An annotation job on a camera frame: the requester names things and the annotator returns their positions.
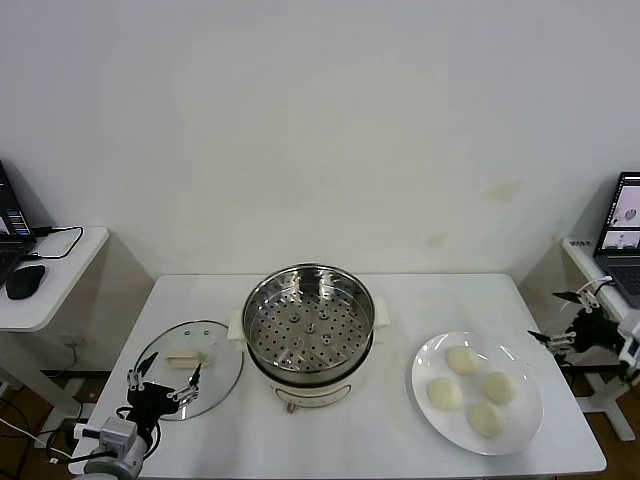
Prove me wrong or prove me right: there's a stainless steel steamer basket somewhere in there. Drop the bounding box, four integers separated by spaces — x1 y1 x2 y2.
227 262 392 385

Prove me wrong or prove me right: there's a black floor cable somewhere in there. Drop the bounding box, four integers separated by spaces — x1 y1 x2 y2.
0 397 36 439

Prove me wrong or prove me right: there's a white floor cable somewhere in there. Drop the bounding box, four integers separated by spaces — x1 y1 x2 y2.
0 419 69 459

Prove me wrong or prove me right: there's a black computer mouse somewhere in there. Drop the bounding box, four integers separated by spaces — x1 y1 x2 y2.
4 263 47 301

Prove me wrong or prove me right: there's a white side table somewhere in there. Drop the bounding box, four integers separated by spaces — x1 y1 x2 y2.
0 225 111 419
560 233 640 442

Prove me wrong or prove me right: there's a round glass pot lid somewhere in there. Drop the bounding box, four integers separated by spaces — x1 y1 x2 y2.
130 319 245 421

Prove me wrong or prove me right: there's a white steamed baozi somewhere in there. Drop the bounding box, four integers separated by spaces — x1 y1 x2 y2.
465 399 505 440
444 345 482 376
480 370 519 405
425 377 464 414

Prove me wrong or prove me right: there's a white round plate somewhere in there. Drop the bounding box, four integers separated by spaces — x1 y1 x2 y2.
411 330 545 457

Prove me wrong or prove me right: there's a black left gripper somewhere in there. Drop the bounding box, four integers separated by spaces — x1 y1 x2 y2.
125 353 204 426

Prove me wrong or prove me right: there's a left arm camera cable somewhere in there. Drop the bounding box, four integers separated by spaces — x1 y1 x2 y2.
47 423 101 464

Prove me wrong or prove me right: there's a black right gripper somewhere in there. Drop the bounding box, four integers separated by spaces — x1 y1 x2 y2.
528 287 626 354

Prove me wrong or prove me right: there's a thin black laptop cable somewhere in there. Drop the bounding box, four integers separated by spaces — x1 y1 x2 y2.
22 224 85 261

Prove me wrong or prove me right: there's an open black laptop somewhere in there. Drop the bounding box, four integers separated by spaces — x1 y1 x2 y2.
0 159 39 286
593 171 640 309

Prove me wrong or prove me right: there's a white laptop cable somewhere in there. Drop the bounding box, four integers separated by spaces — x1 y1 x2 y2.
574 275 614 301

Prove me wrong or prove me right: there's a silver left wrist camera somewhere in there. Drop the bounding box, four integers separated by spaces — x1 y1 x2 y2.
99 418 139 452

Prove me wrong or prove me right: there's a cream electric cooker base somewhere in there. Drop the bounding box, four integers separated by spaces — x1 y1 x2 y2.
228 319 391 415

